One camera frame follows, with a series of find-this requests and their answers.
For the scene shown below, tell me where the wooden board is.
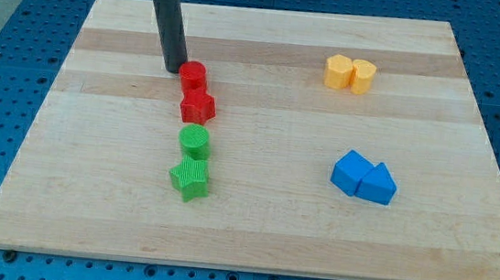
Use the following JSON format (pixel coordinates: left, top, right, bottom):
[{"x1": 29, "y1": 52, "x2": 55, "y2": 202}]
[{"x1": 0, "y1": 0, "x2": 500, "y2": 280}]

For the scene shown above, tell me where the green cylinder block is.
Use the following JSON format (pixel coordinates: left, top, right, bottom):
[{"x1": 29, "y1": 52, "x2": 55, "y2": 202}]
[{"x1": 179, "y1": 124, "x2": 211, "y2": 160}]

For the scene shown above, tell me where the red star block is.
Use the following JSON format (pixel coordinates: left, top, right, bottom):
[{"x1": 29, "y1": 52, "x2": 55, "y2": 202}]
[{"x1": 179, "y1": 88, "x2": 216, "y2": 125}]

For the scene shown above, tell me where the green star block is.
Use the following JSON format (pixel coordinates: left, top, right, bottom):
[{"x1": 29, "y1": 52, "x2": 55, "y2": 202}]
[{"x1": 169, "y1": 155, "x2": 210, "y2": 203}]

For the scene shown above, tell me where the red cylinder block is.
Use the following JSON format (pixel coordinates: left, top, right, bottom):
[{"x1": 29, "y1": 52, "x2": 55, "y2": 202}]
[{"x1": 179, "y1": 60, "x2": 207, "y2": 92}]

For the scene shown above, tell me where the blue cube block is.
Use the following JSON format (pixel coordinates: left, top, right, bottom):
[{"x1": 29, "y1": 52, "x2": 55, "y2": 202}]
[{"x1": 330, "y1": 150, "x2": 374, "y2": 197}]

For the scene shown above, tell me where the yellow hexagon block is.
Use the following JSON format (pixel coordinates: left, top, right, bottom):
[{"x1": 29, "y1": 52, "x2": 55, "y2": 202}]
[{"x1": 323, "y1": 55, "x2": 353, "y2": 90}]

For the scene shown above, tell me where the yellow rounded block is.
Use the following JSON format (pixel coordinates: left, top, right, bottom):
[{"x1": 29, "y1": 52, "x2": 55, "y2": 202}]
[{"x1": 350, "y1": 59, "x2": 377, "y2": 95}]

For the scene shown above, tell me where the blue triangle block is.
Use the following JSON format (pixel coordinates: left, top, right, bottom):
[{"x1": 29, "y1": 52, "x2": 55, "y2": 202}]
[{"x1": 355, "y1": 163, "x2": 397, "y2": 206}]

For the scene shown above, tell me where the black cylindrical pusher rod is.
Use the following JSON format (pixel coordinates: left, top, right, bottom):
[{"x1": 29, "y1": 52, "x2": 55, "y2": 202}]
[{"x1": 153, "y1": 0, "x2": 188, "y2": 74}]

